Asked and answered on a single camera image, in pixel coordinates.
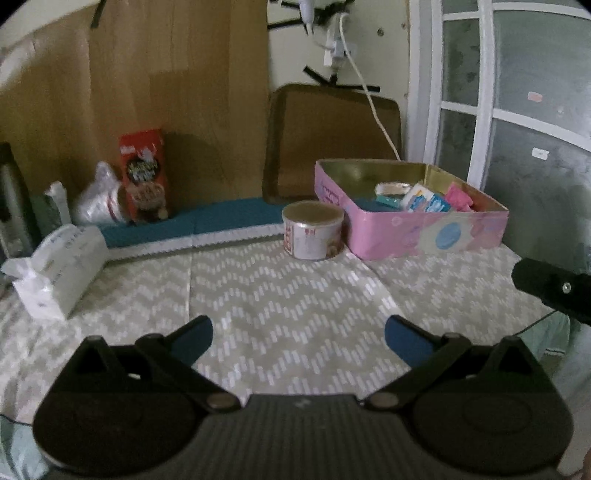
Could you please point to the clear plastic bag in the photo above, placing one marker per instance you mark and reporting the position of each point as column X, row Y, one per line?
column 103, row 202

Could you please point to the small round tin can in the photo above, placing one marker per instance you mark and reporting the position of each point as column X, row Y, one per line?
column 312, row 230

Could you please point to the white blue wipes pack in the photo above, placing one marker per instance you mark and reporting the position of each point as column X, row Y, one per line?
column 422, row 199

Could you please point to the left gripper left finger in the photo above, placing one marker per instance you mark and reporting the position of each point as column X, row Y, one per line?
column 173, row 357

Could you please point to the pink packet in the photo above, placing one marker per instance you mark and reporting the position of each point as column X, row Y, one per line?
column 458, row 199

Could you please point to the white framed window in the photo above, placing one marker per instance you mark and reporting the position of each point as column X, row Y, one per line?
column 499, row 97

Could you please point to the pink tin box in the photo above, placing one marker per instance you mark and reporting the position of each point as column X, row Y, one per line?
column 373, row 235

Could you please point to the cotton swab packet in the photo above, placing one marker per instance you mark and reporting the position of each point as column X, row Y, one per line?
column 392, row 188

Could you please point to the white tissue pack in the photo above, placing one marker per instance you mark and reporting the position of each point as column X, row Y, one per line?
column 51, row 281

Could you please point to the green white carton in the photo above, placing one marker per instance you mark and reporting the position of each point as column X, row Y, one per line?
column 51, row 208

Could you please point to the teal orange small box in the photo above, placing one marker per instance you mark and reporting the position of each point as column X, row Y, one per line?
column 390, row 202

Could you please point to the green cloth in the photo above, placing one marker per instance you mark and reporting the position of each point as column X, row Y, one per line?
column 548, row 339

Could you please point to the silver thermos flask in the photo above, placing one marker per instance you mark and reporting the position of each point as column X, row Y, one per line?
column 16, row 209

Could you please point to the wooden board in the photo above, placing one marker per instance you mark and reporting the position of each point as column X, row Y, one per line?
column 198, row 71

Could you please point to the red cereal box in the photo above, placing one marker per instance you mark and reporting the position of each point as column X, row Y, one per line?
column 142, row 161

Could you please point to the brown tray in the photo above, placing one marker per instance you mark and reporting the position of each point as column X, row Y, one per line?
column 308, row 123

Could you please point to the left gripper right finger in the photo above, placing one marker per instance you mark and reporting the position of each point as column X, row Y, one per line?
column 428, row 355

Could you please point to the chevron patterned tablecloth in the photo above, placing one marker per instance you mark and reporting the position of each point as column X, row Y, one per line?
column 281, row 325

